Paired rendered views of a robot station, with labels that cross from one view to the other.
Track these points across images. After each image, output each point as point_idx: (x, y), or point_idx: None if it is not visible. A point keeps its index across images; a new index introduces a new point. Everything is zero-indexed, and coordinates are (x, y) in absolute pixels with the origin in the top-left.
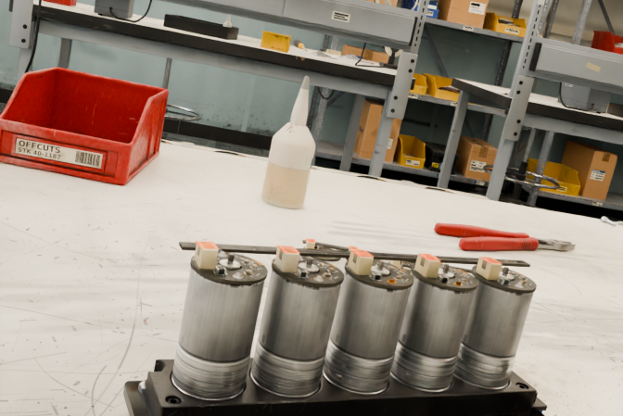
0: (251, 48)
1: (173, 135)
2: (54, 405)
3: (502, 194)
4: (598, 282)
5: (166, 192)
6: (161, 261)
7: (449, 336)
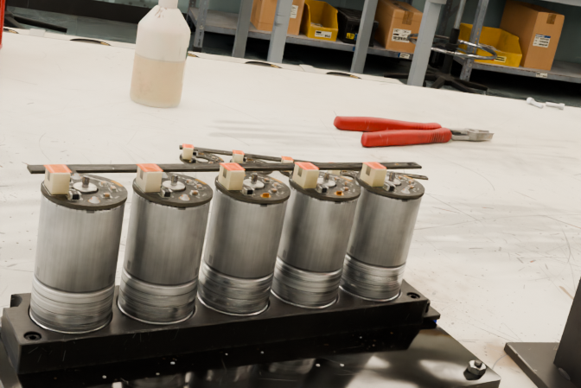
0: None
1: (22, 10)
2: None
3: (430, 67)
4: (515, 174)
5: (14, 95)
6: (12, 181)
7: (331, 250)
